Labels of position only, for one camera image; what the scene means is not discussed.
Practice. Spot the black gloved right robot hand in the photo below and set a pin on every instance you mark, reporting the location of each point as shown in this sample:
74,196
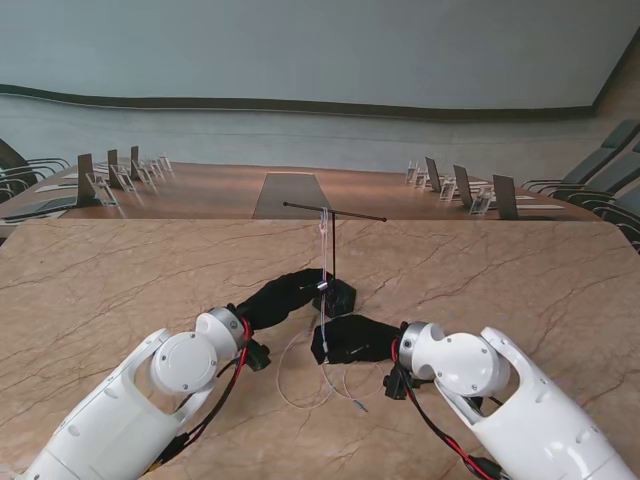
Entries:
355,340

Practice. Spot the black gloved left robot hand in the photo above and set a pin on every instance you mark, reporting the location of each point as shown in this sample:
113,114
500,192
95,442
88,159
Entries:
280,300

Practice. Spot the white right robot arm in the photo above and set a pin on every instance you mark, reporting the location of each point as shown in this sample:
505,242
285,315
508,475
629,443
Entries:
525,410

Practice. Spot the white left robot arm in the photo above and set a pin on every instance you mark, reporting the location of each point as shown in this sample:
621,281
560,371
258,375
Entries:
115,415

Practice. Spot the black T-shaped earphone rack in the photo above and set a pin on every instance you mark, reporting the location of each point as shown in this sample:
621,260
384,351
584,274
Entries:
342,297

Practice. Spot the printed conference room backdrop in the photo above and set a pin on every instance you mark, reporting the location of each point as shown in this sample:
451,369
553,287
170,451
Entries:
320,75

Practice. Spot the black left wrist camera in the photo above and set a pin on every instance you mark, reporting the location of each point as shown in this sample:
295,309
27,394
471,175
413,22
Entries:
257,355

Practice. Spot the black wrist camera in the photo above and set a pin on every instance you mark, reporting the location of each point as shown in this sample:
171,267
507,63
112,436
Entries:
257,355
397,385

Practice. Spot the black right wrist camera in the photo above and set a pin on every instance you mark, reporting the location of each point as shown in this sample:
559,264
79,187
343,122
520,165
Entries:
397,385

